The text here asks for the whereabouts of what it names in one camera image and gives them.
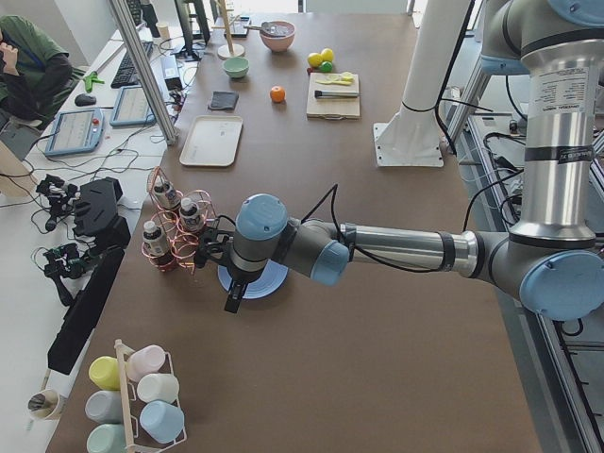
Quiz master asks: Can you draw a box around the steel muddler black tip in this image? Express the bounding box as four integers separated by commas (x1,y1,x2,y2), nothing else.
313,90,360,99

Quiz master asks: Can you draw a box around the aluminium frame post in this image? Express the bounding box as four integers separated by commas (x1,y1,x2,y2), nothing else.
108,0,177,145

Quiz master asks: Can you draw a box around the blue teach pendant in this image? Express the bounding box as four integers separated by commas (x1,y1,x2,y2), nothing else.
44,108,104,157
109,86,156,128

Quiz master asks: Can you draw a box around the cream rabbit tray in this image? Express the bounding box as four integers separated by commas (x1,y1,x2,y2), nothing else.
179,115,243,167

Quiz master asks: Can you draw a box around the seated person green shirt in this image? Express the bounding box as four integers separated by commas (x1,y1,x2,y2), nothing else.
1,15,77,129

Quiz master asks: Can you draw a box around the yellow cup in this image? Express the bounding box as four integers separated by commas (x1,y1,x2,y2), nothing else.
88,356,120,391

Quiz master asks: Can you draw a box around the white camera post base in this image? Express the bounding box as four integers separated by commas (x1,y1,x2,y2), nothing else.
374,0,474,168

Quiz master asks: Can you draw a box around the white cup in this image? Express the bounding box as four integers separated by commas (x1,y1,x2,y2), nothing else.
137,373,179,404

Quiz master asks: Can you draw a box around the black keyboard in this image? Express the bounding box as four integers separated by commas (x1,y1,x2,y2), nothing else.
110,42,154,89

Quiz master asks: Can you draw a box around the blue cup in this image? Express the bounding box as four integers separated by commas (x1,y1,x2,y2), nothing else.
139,400,185,444

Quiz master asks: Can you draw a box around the orange mandarin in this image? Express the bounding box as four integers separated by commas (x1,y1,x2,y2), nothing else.
269,86,286,104

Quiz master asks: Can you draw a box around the grey folded cloth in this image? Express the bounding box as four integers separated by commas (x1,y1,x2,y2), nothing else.
208,91,239,111

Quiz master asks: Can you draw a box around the pink cup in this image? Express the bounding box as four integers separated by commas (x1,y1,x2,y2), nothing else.
126,344,166,382

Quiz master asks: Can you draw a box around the green bowl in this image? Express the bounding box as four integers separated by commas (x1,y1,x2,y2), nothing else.
223,57,249,79

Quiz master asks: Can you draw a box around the yellow lemon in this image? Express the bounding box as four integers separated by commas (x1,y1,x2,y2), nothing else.
320,48,334,62
307,53,324,68

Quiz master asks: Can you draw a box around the tea bottle white cap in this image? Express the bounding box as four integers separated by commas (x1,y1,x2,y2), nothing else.
153,179,179,210

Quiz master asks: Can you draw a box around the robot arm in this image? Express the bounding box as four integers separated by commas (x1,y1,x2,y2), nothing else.
193,1,603,321

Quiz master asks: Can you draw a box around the mint green cup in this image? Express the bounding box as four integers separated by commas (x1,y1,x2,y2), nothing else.
86,424,126,453

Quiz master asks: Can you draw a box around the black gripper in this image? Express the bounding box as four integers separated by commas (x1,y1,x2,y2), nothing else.
194,227,247,313

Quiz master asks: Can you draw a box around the steel ice scoop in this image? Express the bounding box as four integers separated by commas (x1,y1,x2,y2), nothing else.
245,22,288,37

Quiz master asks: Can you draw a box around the green lime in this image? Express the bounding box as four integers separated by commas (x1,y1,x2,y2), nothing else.
318,61,333,73

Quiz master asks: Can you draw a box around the pink bowl with ice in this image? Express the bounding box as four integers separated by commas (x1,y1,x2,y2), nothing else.
260,21,295,53

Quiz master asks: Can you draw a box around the blue plate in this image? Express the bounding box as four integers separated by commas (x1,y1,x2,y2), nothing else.
243,260,289,299

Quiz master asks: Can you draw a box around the black computer mouse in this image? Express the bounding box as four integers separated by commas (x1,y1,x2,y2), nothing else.
75,93,96,107

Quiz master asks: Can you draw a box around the copper wire bottle rack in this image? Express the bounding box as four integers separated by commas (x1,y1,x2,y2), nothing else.
142,166,217,273

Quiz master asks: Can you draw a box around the grey cup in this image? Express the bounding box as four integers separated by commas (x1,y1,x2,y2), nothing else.
85,390,123,424

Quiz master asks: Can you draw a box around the wooden cutting board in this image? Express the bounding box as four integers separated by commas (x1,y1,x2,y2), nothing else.
306,73,361,120

